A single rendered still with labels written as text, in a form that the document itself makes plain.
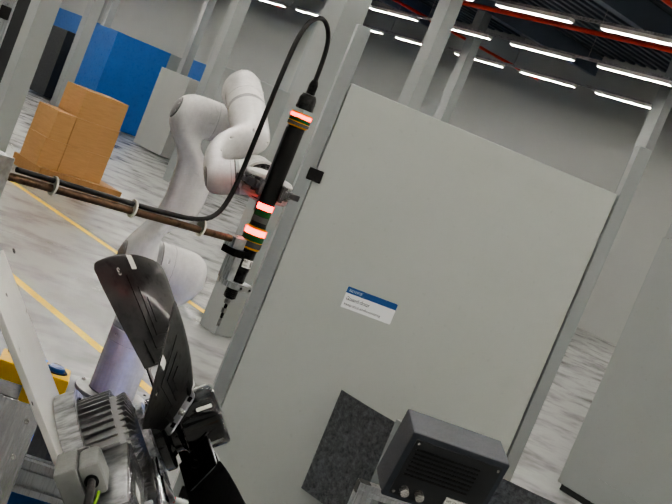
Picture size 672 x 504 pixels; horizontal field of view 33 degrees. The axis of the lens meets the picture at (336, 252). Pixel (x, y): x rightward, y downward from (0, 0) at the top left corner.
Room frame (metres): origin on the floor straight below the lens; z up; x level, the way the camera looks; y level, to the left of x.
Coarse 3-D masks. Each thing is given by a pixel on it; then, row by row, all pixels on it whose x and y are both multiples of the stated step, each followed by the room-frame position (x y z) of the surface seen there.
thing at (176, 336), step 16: (176, 304) 1.92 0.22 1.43; (176, 320) 1.91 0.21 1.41; (176, 336) 1.90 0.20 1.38; (176, 352) 1.91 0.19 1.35; (160, 368) 1.83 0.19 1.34; (176, 368) 1.92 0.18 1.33; (160, 384) 1.85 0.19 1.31; (176, 384) 1.94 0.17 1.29; (192, 384) 2.04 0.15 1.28; (160, 400) 1.88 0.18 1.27; (176, 400) 1.98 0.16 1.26; (144, 416) 1.80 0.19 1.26; (160, 416) 1.93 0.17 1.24
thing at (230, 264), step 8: (224, 240) 2.20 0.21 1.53; (232, 240) 2.18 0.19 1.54; (240, 240) 2.19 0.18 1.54; (224, 248) 2.20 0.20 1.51; (232, 248) 2.18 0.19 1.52; (240, 248) 2.19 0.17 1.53; (232, 256) 2.20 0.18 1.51; (240, 256) 2.19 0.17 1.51; (224, 264) 2.21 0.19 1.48; (232, 264) 2.19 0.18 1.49; (224, 272) 2.20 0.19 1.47; (232, 272) 2.20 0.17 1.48; (224, 280) 2.20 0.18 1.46; (232, 280) 2.20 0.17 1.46; (232, 288) 2.20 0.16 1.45; (240, 288) 2.19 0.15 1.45; (248, 288) 2.21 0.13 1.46
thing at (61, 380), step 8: (8, 352) 2.52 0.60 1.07; (0, 360) 2.45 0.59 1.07; (8, 360) 2.46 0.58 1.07; (0, 368) 2.45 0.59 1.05; (8, 368) 2.45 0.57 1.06; (0, 376) 2.45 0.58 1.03; (8, 376) 2.45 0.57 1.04; (16, 376) 2.46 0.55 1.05; (56, 376) 2.48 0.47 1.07; (64, 376) 2.51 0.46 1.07; (56, 384) 2.48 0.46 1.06; (64, 384) 2.48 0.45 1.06; (24, 392) 2.46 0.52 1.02; (64, 392) 2.48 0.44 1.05; (24, 400) 2.47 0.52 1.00
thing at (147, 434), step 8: (136, 408) 2.10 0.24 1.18; (144, 408) 2.16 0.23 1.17; (144, 432) 2.06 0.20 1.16; (144, 440) 2.05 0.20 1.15; (152, 440) 2.07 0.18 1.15; (152, 448) 2.06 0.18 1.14; (152, 456) 2.06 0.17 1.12; (160, 456) 2.09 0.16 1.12; (160, 464) 2.07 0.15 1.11; (160, 472) 2.10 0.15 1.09
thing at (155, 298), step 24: (96, 264) 2.12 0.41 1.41; (120, 264) 2.18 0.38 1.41; (144, 264) 2.25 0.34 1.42; (120, 288) 2.15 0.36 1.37; (144, 288) 2.20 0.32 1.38; (168, 288) 2.27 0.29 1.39; (120, 312) 2.12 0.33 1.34; (144, 312) 2.17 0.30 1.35; (168, 312) 2.22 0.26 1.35; (144, 336) 2.14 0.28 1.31; (144, 360) 2.12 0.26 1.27
